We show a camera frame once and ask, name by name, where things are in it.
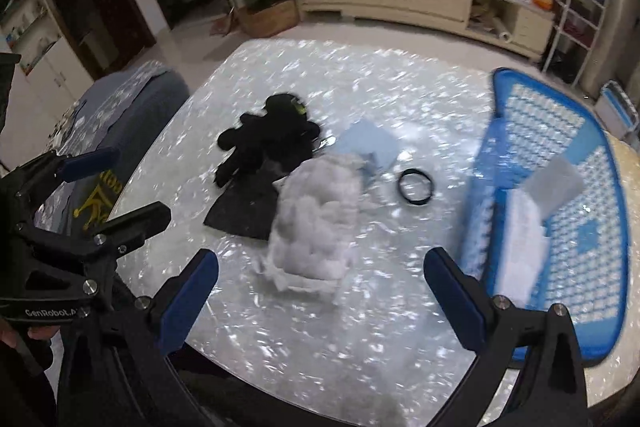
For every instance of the black cloth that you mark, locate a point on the black cloth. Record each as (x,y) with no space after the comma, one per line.
(240,212)

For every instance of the grey blue covered chair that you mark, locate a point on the grey blue covered chair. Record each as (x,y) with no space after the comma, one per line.
(140,107)

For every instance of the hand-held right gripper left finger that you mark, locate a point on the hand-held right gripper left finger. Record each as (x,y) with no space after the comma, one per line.
(192,297)

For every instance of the blue and white storage box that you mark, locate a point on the blue and white storage box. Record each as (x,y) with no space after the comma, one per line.
(620,107)

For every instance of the white padded pack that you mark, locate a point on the white padded pack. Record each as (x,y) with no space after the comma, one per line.
(520,247)

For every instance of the white cupboard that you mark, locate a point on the white cupboard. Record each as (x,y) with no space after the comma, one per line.
(45,72)

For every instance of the blue plastic basket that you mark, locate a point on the blue plastic basket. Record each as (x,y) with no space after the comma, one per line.
(600,282)

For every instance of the cardboard box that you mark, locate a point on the cardboard box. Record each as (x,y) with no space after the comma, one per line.
(270,19)

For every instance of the white fluffy cloth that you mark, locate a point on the white fluffy cloth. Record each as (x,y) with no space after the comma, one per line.
(315,227)

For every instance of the black garment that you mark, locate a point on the black garment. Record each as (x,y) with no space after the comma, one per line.
(272,132)

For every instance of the black hair band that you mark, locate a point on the black hair band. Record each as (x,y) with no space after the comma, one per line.
(415,171)

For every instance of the light blue face mask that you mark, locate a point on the light blue face mask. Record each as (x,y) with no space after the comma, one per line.
(370,139)

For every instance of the person's left forearm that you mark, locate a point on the person's left forearm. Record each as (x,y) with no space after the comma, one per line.
(20,399)

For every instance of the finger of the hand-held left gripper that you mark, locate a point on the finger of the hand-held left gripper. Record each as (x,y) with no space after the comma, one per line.
(90,163)
(140,222)

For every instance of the white paper roll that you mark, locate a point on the white paper roll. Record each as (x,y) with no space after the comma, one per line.
(502,32)

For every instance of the person's left hand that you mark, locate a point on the person's left hand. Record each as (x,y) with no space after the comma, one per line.
(37,333)

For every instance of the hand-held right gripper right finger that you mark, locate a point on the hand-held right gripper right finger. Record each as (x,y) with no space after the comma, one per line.
(452,299)

